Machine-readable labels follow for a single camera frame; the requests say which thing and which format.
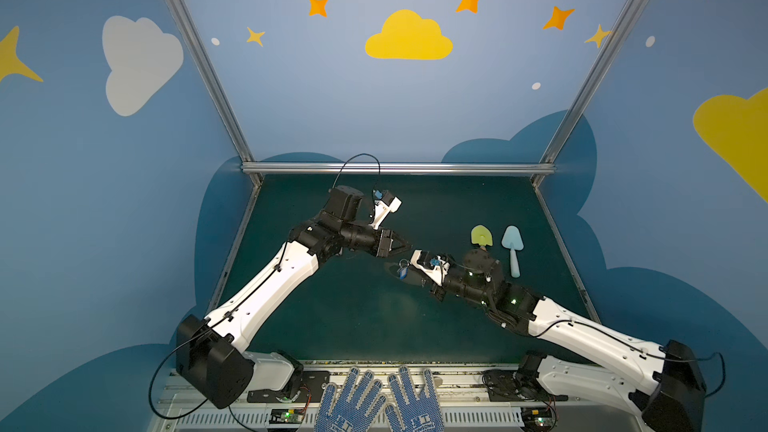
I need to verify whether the right controller board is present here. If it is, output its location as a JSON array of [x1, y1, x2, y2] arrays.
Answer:
[[521, 408, 557, 432]]

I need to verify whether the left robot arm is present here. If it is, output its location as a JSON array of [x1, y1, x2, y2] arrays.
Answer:
[[174, 186, 410, 409]]

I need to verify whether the aluminium frame right post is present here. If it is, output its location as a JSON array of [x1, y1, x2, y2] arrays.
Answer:
[[531, 0, 650, 189]]

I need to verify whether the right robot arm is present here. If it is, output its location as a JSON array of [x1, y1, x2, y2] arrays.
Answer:
[[409, 249, 707, 431]]

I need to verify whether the left controller board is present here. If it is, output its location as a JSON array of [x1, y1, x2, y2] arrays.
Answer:
[[269, 409, 304, 426]]

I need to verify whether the controller board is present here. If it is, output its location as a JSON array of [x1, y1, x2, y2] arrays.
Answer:
[[521, 408, 557, 432], [269, 409, 304, 426]]

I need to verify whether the aluminium frame left post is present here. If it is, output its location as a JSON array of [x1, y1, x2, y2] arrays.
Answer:
[[164, 0, 254, 166]]

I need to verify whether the aluminium frame back rail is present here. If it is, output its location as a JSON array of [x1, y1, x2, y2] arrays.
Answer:
[[241, 161, 556, 176]]

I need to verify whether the green trowel wooden handle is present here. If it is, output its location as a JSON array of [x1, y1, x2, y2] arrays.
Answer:
[[470, 225, 493, 249]]

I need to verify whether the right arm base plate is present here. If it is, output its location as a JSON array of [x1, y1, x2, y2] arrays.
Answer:
[[481, 369, 569, 403]]

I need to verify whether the light blue trowel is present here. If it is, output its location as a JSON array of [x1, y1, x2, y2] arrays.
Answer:
[[501, 225, 524, 279]]

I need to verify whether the key with blue tag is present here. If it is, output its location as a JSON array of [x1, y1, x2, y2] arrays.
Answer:
[[397, 259, 410, 280]]

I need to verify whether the aluminium frame post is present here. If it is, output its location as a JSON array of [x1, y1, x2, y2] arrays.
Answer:
[[531, 0, 650, 189], [164, 0, 254, 166]]

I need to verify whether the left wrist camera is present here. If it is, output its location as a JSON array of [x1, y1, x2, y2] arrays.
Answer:
[[371, 190, 402, 230]]

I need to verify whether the right blue knit glove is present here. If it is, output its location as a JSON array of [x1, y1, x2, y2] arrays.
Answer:
[[384, 366, 445, 432]]

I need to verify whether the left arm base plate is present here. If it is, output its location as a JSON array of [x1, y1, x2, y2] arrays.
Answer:
[[247, 370, 330, 403]]

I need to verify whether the left blue knit glove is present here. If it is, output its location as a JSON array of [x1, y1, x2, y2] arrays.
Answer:
[[313, 367, 387, 432]]

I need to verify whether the blue knit glove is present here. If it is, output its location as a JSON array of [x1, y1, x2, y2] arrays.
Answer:
[[384, 366, 445, 432], [313, 367, 387, 432]]

